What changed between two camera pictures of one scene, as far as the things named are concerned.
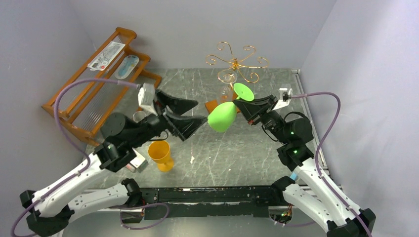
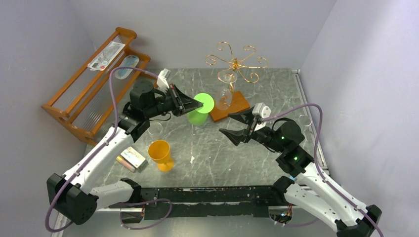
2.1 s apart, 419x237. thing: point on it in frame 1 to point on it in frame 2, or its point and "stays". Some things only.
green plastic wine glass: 223,117 to 197,117
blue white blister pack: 128,64 stays
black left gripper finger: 184,126 to 182,102
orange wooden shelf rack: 84,107 stays
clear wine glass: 227,78 stays
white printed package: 105,60 stays
